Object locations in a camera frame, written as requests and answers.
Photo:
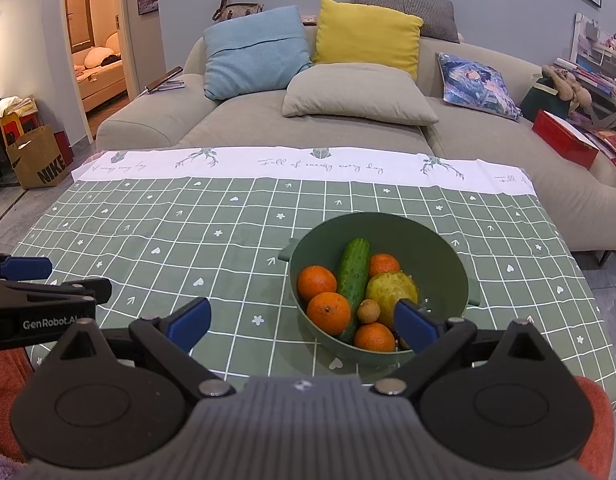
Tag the yellow pillow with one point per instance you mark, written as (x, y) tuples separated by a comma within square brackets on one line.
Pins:
[(368, 35)]

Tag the wall poster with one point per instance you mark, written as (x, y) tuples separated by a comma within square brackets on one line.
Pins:
[(598, 47)]

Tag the bed with white bedding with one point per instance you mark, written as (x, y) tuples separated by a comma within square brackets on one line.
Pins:
[(100, 75)]

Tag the printed blue pillow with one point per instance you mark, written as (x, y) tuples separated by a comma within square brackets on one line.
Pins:
[(475, 85)]

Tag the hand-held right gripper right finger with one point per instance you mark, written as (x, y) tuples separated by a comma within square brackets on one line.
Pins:
[(413, 325)]

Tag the brown round fruit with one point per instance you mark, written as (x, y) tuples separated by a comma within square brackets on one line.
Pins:
[(369, 311)]

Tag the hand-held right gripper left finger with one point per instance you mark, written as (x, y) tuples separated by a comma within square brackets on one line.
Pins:
[(188, 321)]

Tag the red box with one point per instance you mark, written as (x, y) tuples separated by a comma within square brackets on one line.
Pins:
[(563, 140)]

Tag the person's orange trousers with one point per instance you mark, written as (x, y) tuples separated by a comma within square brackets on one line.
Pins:
[(8, 400)]

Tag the green cucumber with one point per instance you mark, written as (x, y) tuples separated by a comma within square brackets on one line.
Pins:
[(353, 270)]

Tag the brown patterned handbag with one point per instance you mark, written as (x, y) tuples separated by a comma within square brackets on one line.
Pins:
[(238, 10)]

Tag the white door frame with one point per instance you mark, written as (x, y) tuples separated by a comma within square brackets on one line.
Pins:
[(129, 50)]

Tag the green checked tablecloth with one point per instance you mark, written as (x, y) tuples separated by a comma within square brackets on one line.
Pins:
[(188, 220)]

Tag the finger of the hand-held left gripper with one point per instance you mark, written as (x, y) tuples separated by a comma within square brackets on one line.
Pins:
[(28, 267), (95, 290)]

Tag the beige sofa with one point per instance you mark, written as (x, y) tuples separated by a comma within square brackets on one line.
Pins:
[(238, 120)]

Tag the dark laptop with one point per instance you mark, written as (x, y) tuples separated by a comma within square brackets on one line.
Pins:
[(163, 82)]

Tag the red bag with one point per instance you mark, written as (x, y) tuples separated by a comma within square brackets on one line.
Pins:
[(64, 147)]

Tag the pile of magazines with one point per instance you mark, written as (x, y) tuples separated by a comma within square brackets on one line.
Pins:
[(610, 140)]

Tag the brown paper bag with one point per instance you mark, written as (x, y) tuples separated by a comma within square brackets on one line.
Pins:
[(38, 160)]

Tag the orange tangerine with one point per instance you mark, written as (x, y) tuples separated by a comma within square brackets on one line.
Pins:
[(374, 337), (328, 314), (315, 282), (385, 265)]

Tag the beige pillow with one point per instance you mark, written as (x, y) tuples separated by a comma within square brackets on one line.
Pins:
[(353, 95)]

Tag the grey checked pillow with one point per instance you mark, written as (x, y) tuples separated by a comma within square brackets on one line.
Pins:
[(438, 17)]

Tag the dark green bag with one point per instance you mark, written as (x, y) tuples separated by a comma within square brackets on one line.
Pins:
[(538, 102)]

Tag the light blue pillow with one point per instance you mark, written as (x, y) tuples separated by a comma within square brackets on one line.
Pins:
[(253, 55)]

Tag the yellow green pear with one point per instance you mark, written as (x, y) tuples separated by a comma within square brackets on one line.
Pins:
[(388, 290)]

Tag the green colander bowl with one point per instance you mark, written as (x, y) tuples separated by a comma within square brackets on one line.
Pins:
[(413, 245)]

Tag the purple fuzzy cloth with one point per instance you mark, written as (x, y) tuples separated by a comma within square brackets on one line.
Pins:
[(0, 467)]

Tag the beige plush toy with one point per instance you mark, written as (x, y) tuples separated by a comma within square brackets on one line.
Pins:
[(568, 85)]

